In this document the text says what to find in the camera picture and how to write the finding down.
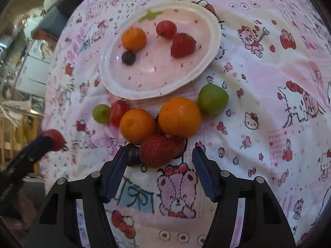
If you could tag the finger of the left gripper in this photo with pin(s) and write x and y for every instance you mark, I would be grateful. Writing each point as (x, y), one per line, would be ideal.
(33, 152)

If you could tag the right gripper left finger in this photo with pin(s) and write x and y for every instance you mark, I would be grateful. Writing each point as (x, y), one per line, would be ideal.
(56, 223)

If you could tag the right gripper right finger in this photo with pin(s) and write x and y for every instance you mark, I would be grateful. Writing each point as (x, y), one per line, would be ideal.
(264, 222)

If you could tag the green grape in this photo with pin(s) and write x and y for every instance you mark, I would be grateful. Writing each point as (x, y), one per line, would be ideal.
(212, 100)
(101, 113)

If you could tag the red cherry tomato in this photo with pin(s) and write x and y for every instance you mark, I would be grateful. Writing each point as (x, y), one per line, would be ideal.
(118, 109)
(57, 139)
(166, 29)

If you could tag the orange mandarin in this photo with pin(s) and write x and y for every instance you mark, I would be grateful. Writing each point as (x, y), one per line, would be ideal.
(133, 39)
(136, 125)
(180, 117)

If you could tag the red strawberry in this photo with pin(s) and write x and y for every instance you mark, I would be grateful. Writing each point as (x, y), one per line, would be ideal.
(158, 150)
(183, 45)

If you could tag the person's left hand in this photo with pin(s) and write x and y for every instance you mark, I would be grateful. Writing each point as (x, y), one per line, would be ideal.
(24, 203)

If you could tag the wooden chair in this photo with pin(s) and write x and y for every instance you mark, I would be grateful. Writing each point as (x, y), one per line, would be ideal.
(15, 138)

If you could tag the pink strawberry pattern plate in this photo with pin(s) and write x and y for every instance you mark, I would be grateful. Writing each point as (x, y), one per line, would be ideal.
(155, 73)

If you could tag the pink Hello Kitty bedsheet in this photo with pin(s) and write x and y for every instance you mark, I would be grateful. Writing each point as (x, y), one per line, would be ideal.
(274, 63)

